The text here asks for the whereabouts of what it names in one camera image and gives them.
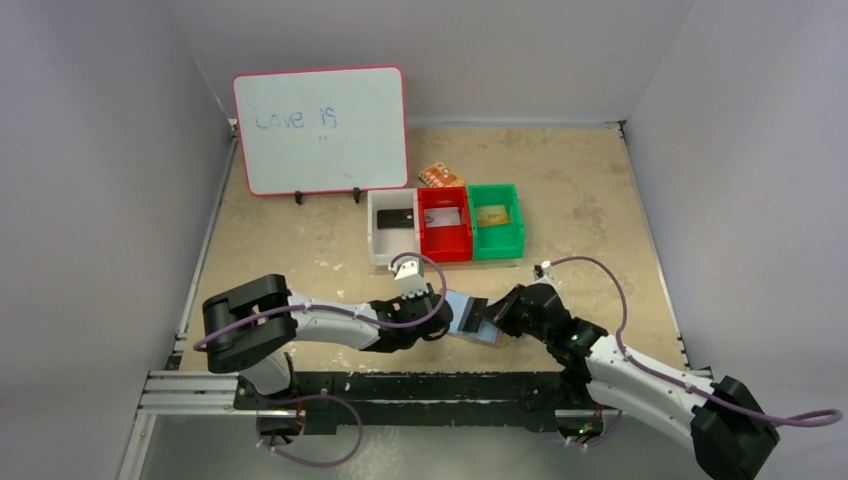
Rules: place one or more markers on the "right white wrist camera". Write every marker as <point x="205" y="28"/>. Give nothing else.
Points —
<point x="542" y="273"/>

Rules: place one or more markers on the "orange spiral notebook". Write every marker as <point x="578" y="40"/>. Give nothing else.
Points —
<point x="439" y="175"/>

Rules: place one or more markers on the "silver credit card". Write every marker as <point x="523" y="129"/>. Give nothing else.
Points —
<point x="442" y="217"/>

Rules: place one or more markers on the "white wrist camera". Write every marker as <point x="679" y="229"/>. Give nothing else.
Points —
<point x="409" y="277"/>
<point x="542" y="273"/>

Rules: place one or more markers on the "green plastic bin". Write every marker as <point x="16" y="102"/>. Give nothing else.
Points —
<point x="498" y="242"/>

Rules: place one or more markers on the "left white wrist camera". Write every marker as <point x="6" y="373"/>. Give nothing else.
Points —
<point x="409" y="277"/>

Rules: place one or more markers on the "black credit card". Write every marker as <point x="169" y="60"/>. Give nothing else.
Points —
<point x="473" y="315"/>
<point x="395" y="219"/>

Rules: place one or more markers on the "gold credit card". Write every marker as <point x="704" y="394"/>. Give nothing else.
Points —
<point x="491" y="215"/>

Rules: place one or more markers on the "pink framed whiteboard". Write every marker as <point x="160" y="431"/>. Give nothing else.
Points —
<point x="323" y="130"/>

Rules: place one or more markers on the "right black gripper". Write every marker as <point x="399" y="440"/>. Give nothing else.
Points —
<point x="510" y="311"/>

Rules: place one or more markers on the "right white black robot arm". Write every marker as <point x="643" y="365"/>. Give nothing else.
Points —
<point x="718" y="422"/>

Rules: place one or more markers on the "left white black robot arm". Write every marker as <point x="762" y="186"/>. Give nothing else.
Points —
<point x="246" y="328"/>

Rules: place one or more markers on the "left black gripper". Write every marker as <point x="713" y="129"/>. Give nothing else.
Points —
<point x="442" y="315"/>

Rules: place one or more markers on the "white plastic bin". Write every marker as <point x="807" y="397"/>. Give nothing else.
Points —
<point x="384" y="245"/>

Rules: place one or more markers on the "red plastic bin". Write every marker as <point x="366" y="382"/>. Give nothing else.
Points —
<point x="447" y="244"/>

